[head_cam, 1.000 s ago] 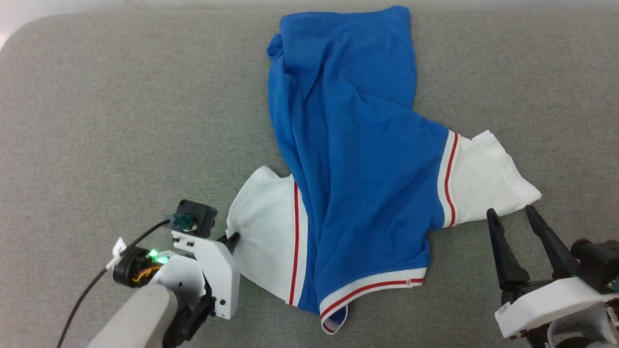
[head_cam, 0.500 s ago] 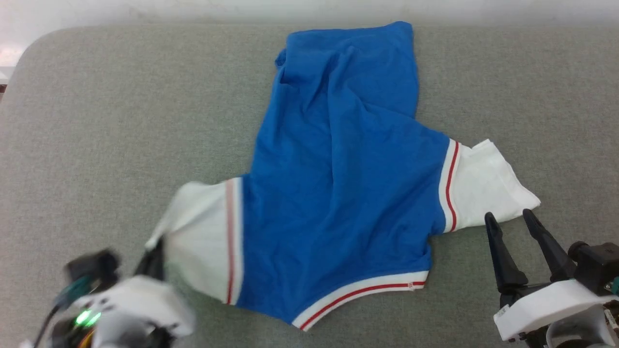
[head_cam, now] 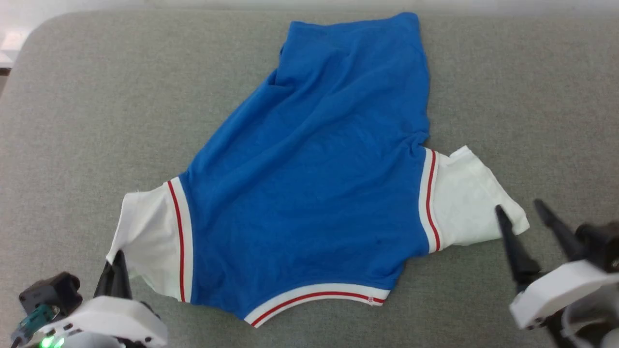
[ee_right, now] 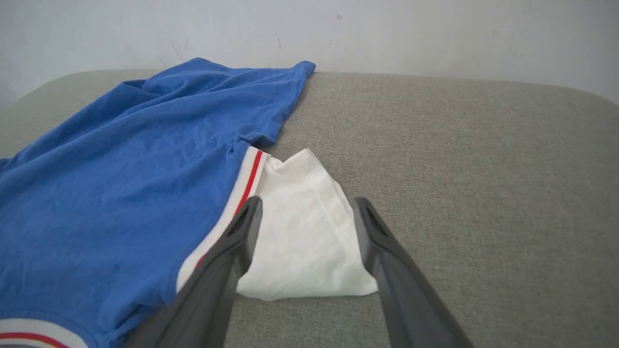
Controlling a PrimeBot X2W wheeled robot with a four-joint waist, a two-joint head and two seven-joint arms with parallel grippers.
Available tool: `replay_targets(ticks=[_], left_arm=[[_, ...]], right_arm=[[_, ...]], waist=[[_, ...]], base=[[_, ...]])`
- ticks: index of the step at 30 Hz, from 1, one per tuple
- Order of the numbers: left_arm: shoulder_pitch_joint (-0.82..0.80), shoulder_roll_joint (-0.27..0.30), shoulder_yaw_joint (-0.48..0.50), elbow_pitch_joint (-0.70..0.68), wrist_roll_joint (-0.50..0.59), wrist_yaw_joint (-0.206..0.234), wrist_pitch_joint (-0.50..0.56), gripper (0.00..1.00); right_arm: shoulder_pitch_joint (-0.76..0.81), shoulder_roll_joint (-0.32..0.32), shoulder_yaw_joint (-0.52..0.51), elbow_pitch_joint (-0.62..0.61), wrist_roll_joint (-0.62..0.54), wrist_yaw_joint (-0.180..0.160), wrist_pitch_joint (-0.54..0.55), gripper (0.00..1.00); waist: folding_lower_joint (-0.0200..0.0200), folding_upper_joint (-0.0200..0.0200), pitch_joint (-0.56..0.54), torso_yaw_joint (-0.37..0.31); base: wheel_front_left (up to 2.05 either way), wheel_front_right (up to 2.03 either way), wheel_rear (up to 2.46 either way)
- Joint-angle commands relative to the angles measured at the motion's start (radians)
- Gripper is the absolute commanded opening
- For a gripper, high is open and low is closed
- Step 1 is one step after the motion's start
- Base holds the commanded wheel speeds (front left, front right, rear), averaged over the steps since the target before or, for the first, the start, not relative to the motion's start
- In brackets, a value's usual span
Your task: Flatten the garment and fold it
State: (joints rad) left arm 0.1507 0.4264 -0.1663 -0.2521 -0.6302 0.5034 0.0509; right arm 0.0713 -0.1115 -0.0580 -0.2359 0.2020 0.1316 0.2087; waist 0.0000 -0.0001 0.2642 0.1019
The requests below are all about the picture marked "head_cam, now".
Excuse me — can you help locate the grey fabric sofa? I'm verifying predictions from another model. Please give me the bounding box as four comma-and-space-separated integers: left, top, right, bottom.
0, 7, 619, 348

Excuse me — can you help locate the left cable with green connector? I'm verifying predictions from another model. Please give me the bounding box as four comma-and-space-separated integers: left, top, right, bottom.
11, 304, 61, 348

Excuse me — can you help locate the white object beside sofa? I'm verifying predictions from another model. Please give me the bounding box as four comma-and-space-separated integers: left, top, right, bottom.
0, 30, 27, 75

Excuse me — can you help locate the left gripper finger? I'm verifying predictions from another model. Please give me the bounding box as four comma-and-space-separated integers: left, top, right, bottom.
112, 249, 133, 299
93, 261, 117, 298

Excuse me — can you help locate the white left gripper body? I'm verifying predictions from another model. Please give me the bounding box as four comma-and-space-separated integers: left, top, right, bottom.
36, 296, 169, 348

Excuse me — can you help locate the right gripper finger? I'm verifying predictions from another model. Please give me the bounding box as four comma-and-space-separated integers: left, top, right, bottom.
495, 205, 542, 293
534, 199, 586, 262

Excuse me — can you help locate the blue and white shirt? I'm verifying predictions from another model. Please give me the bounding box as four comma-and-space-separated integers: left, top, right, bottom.
106, 12, 530, 328

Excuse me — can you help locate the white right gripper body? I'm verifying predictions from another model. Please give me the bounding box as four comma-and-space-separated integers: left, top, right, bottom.
509, 260, 619, 330

